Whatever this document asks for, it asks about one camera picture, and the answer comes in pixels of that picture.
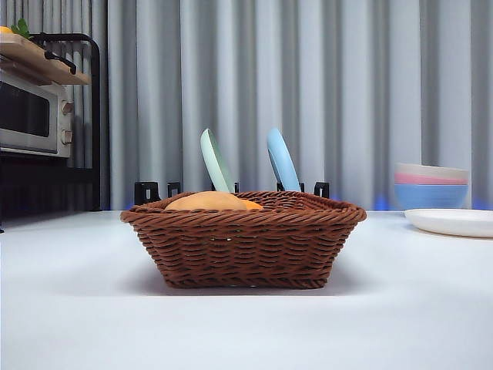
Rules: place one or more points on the orange corn cob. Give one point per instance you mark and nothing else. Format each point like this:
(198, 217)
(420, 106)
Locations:
(254, 205)

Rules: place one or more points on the tan potato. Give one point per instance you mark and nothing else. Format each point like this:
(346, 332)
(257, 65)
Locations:
(204, 201)

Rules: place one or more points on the brown wicker basket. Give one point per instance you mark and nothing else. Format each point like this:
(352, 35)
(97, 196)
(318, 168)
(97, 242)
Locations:
(246, 246)

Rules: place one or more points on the pale green plate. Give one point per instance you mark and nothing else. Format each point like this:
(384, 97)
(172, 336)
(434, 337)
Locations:
(216, 165)

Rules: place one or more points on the pale blue plate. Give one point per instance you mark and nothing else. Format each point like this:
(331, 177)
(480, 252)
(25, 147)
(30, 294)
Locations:
(283, 162)

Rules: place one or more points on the black dish rack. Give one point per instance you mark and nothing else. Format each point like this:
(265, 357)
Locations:
(143, 190)

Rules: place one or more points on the grey curtain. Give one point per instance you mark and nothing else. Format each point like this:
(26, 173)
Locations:
(308, 77)

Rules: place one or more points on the pink bowl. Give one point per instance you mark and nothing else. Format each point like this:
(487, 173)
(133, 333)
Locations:
(423, 180)

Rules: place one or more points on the blue bowl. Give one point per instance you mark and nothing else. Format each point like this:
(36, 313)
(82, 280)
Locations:
(431, 194)

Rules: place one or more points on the beige bowl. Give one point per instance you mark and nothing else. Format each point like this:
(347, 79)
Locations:
(435, 170)

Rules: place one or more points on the cream white plate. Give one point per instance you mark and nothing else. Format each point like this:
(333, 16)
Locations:
(454, 221)

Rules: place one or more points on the silver toaster oven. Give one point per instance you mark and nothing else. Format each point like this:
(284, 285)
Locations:
(27, 115)

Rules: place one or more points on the wooden board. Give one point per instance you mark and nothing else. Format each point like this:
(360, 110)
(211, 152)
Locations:
(34, 63)

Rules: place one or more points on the green leaves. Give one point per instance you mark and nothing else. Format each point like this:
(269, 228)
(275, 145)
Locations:
(21, 27)

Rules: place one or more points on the yellow fruit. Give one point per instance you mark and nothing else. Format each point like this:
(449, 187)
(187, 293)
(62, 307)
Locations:
(5, 29)

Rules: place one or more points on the black metal shelf frame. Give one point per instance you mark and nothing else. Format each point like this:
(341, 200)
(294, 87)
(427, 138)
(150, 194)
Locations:
(94, 115)

